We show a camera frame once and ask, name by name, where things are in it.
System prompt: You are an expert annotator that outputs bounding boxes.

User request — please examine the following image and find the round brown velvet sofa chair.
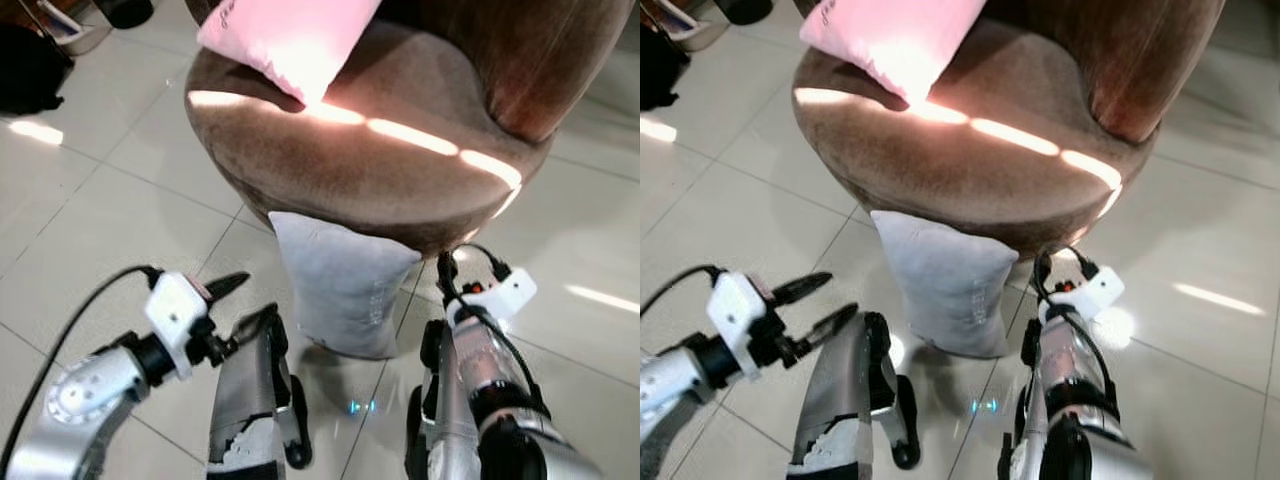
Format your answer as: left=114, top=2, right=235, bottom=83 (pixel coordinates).
left=185, top=0, right=633, bottom=259
left=792, top=0, right=1226, bottom=263

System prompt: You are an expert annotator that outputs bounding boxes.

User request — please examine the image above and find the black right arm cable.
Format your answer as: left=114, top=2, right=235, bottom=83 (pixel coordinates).
left=1036, top=245, right=1101, bottom=283
left=440, top=243, right=513, bottom=283

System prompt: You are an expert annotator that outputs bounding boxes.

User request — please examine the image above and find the pink pillow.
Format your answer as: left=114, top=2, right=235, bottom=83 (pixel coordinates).
left=800, top=0, right=989, bottom=106
left=196, top=0, right=384, bottom=106

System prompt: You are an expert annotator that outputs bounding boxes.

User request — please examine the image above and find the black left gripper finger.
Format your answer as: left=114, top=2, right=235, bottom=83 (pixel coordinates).
left=770, top=271, right=833, bottom=306
left=232, top=303, right=281, bottom=346
left=205, top=271, right=252, bottom=303
left=800, top=303, right=861, bottom=351

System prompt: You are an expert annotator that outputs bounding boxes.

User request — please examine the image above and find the grey pillow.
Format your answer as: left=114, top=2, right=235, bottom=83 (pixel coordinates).
left=268, top=210, right=423, bottom=361
left=870, top=210, right=1019, bottom=359

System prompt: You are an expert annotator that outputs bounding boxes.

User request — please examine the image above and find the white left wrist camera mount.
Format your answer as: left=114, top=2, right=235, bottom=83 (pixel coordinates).
left=706, top=272, right=771, bottom=376
left=145, top=272, right=213, bottom=379

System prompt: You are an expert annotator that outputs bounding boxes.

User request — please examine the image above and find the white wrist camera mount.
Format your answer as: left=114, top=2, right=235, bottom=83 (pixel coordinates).
left=1040, top=265, right=1126, bottom=323
left=145, top=272, right=213, bottom=379
left=448, top=267, right=538, bottom=326
left=706, top=272, right=771, bottom=376

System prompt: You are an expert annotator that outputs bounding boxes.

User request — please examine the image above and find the black bag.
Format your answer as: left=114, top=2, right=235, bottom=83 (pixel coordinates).
left=0, top=22, right=76, bottom=116
left=640, top=22, right=691, bottom=111

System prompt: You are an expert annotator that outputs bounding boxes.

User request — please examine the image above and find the grey tray with clutter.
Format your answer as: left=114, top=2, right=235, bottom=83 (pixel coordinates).
left=35, top=0, right=111, bottom=56
left=645, top=0, right=731, bottom=51

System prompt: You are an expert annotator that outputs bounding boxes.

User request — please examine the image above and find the grey robot right leg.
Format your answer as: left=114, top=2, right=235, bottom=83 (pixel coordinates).
left=404, top=320, right=453, bottom=480
left=998, top=320, right=1046, bottom=480

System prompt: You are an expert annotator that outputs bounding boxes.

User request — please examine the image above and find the round black object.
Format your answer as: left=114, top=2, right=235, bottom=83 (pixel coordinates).
left=715, top=0, right=773, bottom=26
left=95, top=0, right=156, bottom=29

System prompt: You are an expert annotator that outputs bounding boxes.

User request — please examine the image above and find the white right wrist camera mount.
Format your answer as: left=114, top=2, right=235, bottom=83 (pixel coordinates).
left=448, top=267, right=538, bottom=326
left=1040, top=265, right=1126, bottom=323

